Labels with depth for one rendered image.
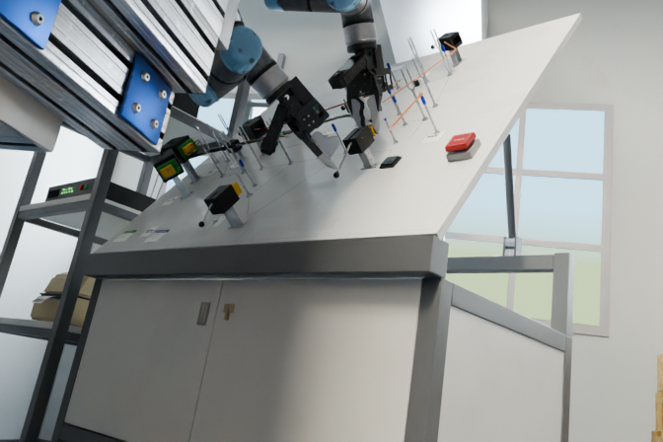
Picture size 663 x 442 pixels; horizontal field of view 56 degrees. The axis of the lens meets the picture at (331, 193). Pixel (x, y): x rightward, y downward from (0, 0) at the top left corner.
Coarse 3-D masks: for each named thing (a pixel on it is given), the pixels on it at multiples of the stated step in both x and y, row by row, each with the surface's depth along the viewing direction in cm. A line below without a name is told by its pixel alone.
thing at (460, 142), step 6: (474, 132) 130; (456, 138) 131; (462, 138) 129; (468, 138) 128; (474, 138) 129; (450, 144) 130; (456, 144) 128; (462, 144) 127; (468, 144) 127; (450, 150) 129; (456, 150) 130; (462, 150) 129
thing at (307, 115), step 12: (288, 84) 134; (300, 84) 134; (276, 96) 133; (300, 96) 134; (312, 96) 134; (300, 108) 135; (312, 108) 134; (288, 120) 134; (300, 120) 135; (312, 120) 135; (324, 120) 135
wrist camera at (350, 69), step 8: (352, 56) 148; (360, 56) 145; (344, 64) 146; (352, 64) 143; (360, 64) 144; (336, 72) 143; (344, 72) 141; (352, 72) 142; (328, 80) 143; (336, 80) 140; (344, 80) 140; (336, 88) 142
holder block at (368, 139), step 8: (360, 128) 145; (368, 128) 145; (352, 136) 143; (360, 136) 143; (368, 136) 145; (344, 144) 144; (352, 144) 143; (360, 144) 142; (368, 144) 144; (352, 152) 145; (360, 152) 143
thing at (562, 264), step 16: (496, 256) 166; (512, 256) 163; (528, 256) 160; (544, 256) 158; (560, 256) 155; (448, 272) 177; (464, 272) 174; (480, 272) 171; (496, 272) 168; (512, 272) 165; (528, 272) 162; (560, 272) 153; (560, 288) 152; (560, 304) 151; (560, 320) 149
